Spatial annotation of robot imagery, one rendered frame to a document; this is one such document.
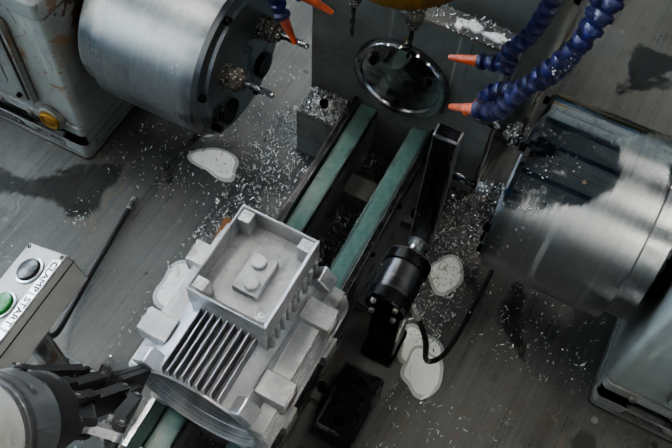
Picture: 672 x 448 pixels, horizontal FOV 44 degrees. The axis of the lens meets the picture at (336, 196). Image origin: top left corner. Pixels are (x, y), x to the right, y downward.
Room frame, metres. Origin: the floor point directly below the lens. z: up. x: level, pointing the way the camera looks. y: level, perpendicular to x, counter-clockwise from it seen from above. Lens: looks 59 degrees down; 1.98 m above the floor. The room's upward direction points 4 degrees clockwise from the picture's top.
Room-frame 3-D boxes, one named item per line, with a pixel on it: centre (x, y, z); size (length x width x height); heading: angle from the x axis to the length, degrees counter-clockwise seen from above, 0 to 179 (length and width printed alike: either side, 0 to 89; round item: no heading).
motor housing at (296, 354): (0.37, 0.10, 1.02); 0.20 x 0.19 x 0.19; 155
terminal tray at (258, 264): (0.40, 0.08, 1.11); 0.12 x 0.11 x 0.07; 155
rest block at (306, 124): (0.80, 0.03, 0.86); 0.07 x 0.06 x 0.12; 66
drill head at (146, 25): (0.84, 0.28, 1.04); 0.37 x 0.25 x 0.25; 66
